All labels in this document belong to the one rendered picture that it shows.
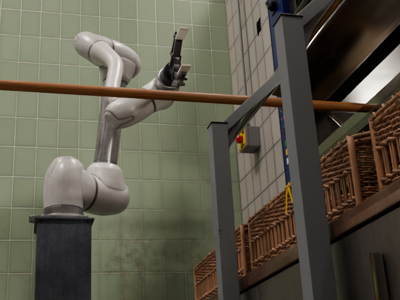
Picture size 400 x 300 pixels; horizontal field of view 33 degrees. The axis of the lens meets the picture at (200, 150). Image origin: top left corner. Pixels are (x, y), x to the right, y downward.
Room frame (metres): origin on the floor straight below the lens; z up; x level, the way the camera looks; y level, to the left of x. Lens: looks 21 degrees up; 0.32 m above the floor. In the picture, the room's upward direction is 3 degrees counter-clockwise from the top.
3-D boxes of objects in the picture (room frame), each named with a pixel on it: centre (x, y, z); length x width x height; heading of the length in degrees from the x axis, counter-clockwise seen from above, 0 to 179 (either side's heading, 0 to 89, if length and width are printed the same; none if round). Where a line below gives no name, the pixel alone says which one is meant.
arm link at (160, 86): (2.12, 0.09, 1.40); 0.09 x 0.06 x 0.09; 106
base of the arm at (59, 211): (2.52, 0.57, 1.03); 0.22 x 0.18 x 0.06; 105
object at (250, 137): (2.90, -0.23, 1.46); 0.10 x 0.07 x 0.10; 15
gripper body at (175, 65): (2.05, 0.07, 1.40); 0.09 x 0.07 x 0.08; 16
